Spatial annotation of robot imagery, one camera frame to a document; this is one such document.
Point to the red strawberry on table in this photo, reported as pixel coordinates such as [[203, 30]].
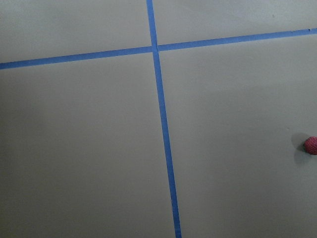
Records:
[[310, 145]]

